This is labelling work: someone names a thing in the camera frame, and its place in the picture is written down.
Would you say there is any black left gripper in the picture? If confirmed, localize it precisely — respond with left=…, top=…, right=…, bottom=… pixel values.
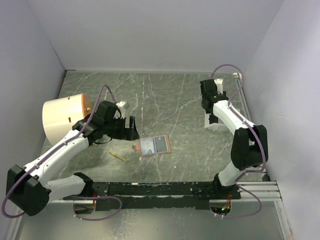
left=103, top=114, right=140, bottom=141

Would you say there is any silver VIP card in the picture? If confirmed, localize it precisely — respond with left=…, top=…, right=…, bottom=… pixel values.
left=140, top=137, right=157, bottom=156

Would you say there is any brown leather card holder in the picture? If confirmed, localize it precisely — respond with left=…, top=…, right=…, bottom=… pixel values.
left=132, top=134, right=172, bottom=157

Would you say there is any black credit card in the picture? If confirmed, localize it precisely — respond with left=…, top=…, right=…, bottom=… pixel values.
left=154, top=135, right=169, bottom=153

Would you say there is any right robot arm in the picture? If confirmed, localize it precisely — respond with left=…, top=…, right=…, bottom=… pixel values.
left=199, top=78, right=268, bottom=199

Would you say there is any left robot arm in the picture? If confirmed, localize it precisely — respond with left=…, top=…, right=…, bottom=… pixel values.
left=1, top=100, right=140, bottom=218

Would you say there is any white card storage box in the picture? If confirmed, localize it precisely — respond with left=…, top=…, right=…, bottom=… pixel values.
left=204, top=104, right=245, bottom=135

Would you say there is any gold pencil stick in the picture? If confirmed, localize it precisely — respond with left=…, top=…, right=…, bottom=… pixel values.
left=109, top=151, right=127, bottom=163

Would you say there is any white cylinder toy with studs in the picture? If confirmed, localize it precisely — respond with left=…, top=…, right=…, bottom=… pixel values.
left=42, top=93, right=93, bottom=145

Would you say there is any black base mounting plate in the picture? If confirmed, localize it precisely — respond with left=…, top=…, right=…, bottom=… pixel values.
left=62, top=181, right=242, bottom=212

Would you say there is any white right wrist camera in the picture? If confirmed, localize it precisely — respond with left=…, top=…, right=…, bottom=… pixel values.
left=214, top=78, right=223, bottom=95

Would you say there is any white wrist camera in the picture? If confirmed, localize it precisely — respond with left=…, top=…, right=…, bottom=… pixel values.
left=214, top=78, right=223, bottom=95
left=114, top=101, right=130, bottom=118

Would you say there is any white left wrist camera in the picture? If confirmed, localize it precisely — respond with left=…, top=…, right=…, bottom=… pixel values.
left=114, top=101, right=130, bottom=118

